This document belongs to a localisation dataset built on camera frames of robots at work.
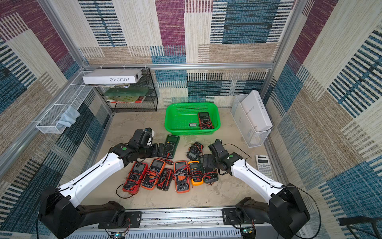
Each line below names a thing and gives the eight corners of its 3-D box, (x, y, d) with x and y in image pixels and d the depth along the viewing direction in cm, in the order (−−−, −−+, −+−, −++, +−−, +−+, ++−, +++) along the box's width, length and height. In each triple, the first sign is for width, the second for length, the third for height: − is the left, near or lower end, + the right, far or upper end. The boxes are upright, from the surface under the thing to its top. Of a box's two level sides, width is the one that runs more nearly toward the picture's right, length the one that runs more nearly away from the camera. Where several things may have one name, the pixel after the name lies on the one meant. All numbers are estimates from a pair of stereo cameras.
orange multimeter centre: (176, 194, 82) (175, 192, 79) (174, 164, 93) (173, 161, 90) (191, 191, 83) (191, 189, 80) (187, 162, 94) (186, 159, 91)
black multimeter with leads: (156, 188, 84) (154, 186, 81) (165, 169, 91) (164, 166, 88) (167, 193, 83) (166, 191, 80) (176, 172, 90) (175, 170, 87)
